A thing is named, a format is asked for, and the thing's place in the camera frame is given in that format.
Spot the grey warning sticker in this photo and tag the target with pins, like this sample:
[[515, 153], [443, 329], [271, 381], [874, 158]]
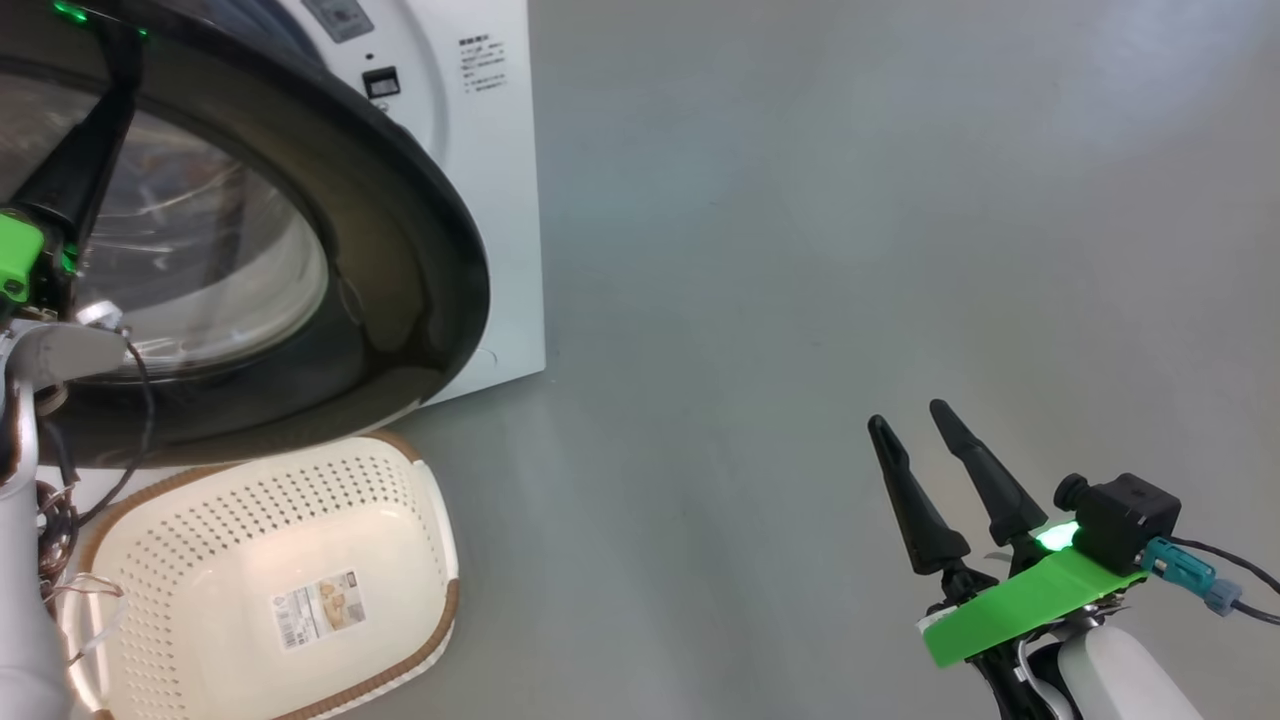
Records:
[[340, 18]]

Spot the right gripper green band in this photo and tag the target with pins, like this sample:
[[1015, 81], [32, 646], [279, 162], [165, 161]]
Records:
[[1030, 600]]

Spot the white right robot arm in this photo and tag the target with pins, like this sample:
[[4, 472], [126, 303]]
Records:
[[1130, 680]]

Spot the paper basket label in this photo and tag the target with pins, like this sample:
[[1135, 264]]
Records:
[[320, 610]]

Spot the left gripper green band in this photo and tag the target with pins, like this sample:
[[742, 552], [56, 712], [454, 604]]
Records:
[[25, 260]]

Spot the cream perforated laundry basket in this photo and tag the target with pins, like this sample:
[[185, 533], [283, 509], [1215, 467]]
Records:
[[200, 560]]

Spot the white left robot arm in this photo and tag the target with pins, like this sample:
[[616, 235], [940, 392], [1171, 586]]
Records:
[[25, 600]]

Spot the black round glass washer door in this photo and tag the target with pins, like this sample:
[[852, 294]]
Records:
[[400, 250]]

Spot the white front-load washing machine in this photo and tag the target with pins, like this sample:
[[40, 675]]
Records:
[[500, 200]]

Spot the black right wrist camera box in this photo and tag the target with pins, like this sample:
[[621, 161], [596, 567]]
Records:
[[1125, 520]]

